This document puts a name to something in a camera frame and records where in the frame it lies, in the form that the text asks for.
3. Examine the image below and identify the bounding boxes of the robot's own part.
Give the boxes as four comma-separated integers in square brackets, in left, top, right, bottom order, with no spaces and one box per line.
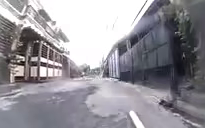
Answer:
[128,109,146,128]

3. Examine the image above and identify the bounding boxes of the grey asphalt road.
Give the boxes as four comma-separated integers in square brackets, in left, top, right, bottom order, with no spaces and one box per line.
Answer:
[0,77,191,128]

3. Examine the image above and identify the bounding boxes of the grey corrugated metal building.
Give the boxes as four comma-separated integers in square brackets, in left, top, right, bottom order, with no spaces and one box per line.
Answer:
[117,0,178,84]

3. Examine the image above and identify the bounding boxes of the dark pole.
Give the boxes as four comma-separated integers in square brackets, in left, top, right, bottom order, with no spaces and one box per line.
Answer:
[167,18,180,105]

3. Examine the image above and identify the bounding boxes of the grey concrete pavement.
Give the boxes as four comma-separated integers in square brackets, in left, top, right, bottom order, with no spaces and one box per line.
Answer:
[121,80,205,128]
[0,81,26,100]

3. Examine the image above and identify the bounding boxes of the white multi-storey building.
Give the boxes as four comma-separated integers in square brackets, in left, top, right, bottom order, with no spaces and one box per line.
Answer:
[0,0,82,84]

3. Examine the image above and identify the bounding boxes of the distant trees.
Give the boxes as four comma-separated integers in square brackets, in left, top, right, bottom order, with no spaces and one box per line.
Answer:
[77,62,103,76]

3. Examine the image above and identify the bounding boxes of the overhead wires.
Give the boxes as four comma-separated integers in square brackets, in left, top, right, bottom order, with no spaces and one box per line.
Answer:
[104,0,152,32]

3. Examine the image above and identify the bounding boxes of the green trees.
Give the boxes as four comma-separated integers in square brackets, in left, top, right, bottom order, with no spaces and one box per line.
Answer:
[169,0,205,95]

